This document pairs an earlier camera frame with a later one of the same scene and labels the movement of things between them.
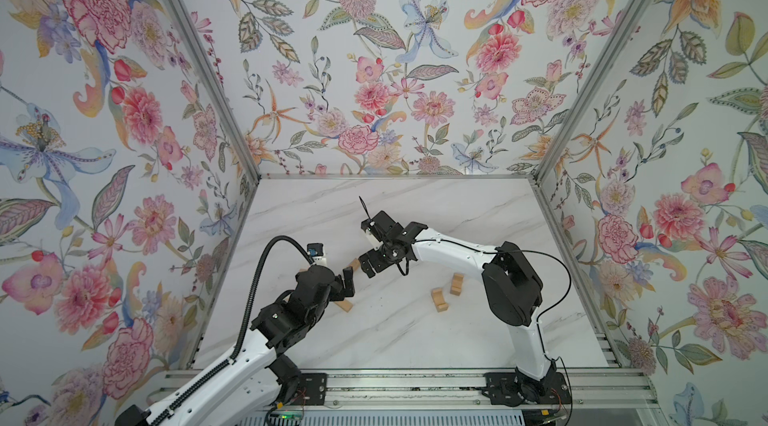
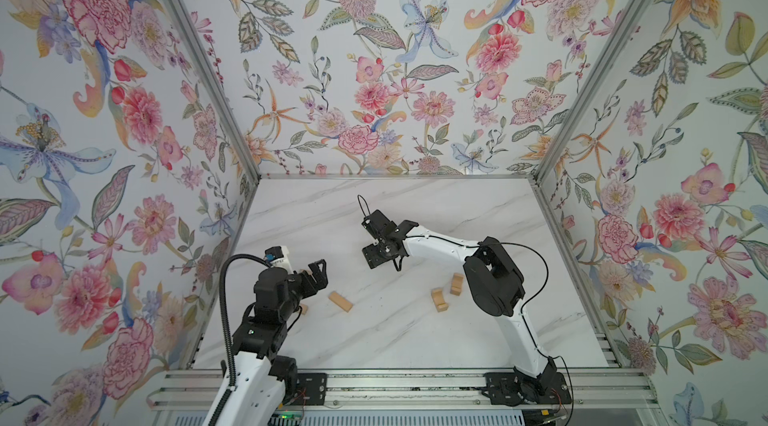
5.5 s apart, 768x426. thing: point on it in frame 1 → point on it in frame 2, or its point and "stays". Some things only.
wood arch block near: (439, 299) stays
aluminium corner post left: (204, 56) stays
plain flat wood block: (345, 304) stays
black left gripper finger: (349, 282) → (319, 273)
